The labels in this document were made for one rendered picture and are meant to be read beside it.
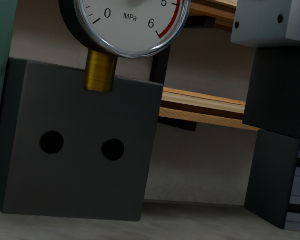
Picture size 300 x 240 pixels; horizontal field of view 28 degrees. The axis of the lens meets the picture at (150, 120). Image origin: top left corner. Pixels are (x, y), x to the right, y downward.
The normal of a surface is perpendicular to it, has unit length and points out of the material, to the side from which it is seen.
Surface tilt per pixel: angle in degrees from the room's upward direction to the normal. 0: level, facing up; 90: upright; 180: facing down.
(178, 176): 90
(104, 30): 90
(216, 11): 90
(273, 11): 90
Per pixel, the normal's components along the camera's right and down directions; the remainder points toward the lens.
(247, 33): -0.95, -0.15
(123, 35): 0.44, 0.12
